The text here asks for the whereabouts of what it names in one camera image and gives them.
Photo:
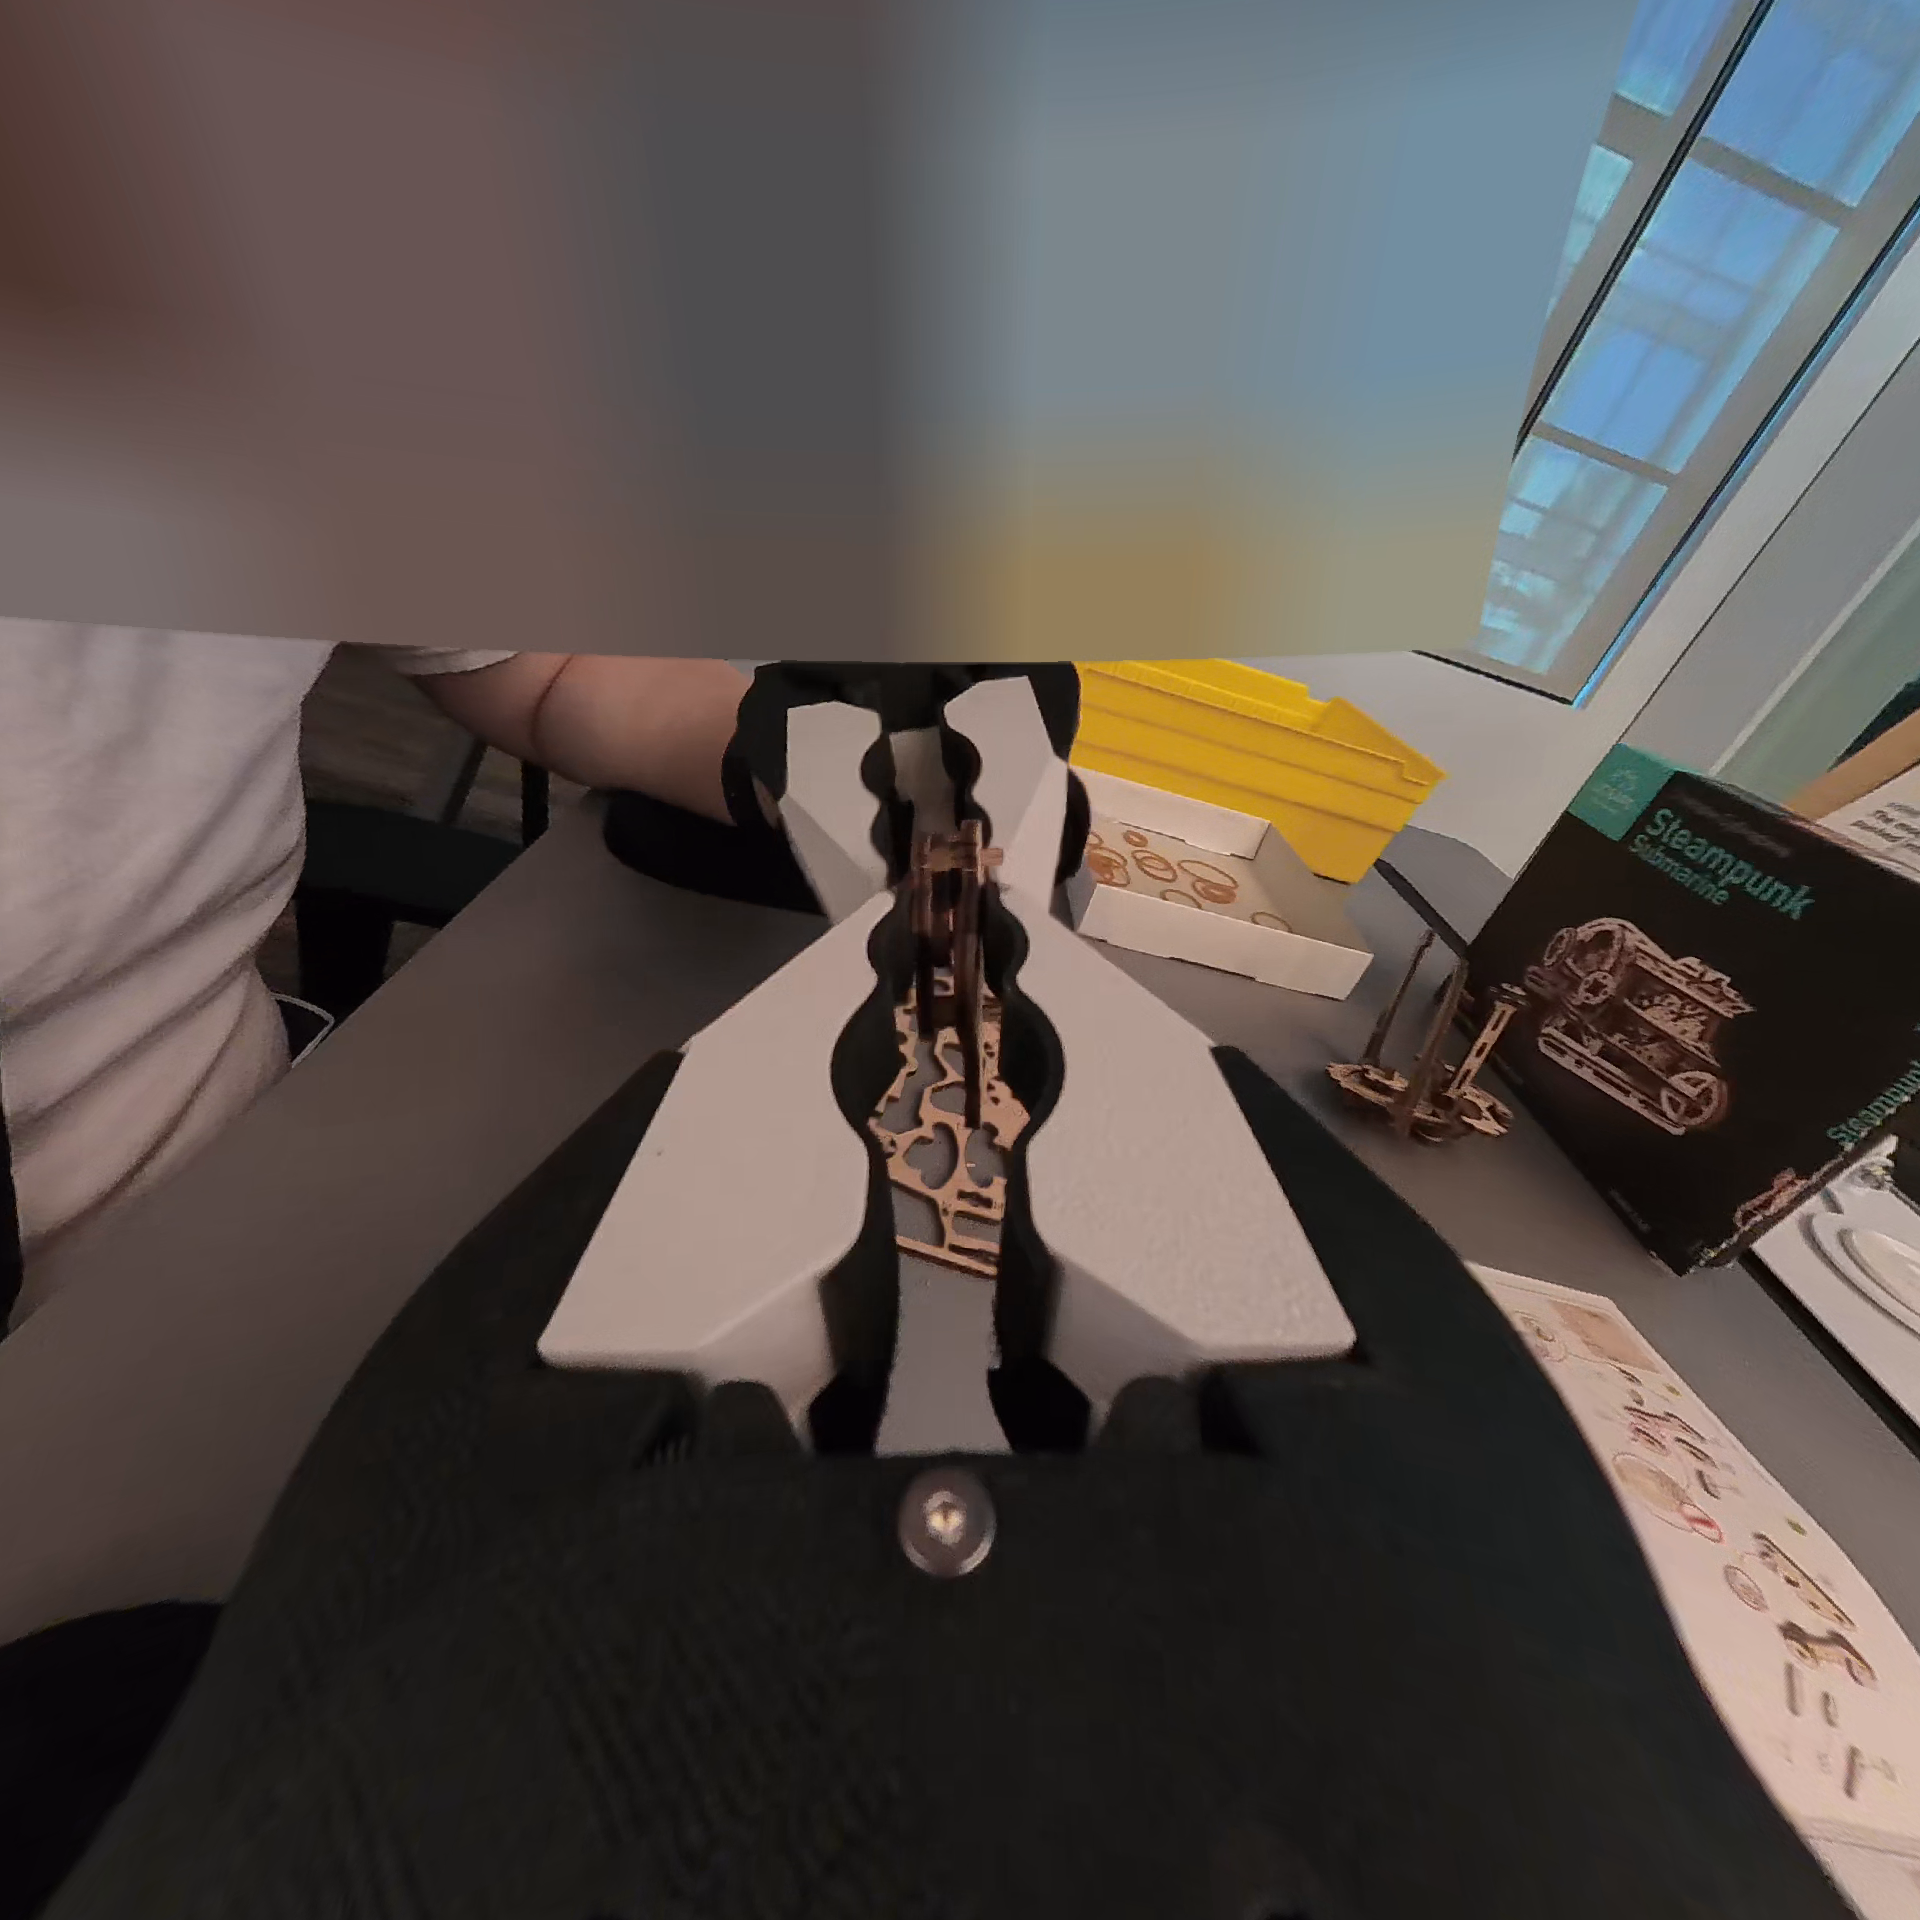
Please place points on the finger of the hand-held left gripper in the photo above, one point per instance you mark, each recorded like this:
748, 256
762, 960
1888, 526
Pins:
826, 810
1026, 796

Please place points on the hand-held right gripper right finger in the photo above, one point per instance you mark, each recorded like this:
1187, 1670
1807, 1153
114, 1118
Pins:
1185, 1201

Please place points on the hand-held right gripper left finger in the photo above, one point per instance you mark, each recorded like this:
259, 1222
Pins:
721, 1201

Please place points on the wooden model gear assembly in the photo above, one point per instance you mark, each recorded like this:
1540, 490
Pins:
944, 901

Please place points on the person's left forearm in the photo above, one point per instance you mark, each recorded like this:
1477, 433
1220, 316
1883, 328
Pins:
599, 735

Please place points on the laser-cut wooden parts sheet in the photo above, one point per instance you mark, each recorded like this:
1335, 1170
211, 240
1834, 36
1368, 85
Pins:
937, 1185

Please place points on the black model kit box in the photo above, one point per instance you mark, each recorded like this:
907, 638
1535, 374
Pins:
1651, 960

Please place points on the pile of wooden rings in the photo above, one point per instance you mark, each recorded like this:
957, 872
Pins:
1155, 866

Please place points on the white cardboard tray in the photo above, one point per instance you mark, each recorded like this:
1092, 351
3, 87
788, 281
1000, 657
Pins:
1200, 932

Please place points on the yellow plastic bin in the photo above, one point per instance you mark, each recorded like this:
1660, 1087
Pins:
1243, 735

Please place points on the black office chair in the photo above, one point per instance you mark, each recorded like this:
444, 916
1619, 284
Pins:
388, 869

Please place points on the illustrated instruction booklet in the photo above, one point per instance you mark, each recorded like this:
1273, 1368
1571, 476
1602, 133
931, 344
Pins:
1680, 1501

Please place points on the person's white shirt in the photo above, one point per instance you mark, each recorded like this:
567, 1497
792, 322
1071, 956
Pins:
136, 901

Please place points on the white stand base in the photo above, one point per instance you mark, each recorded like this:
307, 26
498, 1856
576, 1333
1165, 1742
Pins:
1860, 1305

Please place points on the printed instruction poster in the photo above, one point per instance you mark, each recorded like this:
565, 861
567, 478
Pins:
1893, 825

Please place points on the instruction poster board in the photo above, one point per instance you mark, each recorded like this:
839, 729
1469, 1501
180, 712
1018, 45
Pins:
1875, 764

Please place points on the window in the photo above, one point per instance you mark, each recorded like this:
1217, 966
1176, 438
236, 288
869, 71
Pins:
1724, 271

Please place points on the small wooden model frame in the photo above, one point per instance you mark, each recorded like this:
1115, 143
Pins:
1410, 1102

